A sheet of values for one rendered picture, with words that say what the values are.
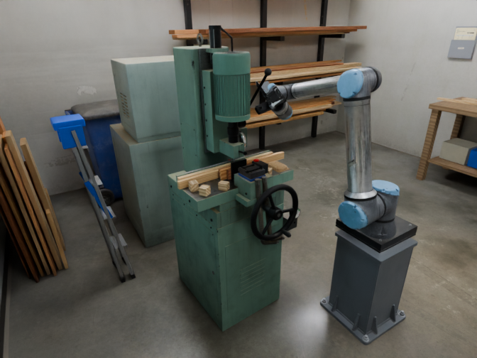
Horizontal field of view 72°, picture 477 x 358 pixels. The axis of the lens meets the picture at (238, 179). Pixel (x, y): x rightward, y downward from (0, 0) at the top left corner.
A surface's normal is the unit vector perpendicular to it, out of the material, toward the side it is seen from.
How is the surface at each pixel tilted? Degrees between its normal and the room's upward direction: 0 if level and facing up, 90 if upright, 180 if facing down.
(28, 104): 90
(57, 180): 90
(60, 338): 0
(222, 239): 90
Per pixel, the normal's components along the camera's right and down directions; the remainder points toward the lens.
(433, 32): -0.86, 0.23
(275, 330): -0.02, -0.91
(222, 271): 0.58, 0.33
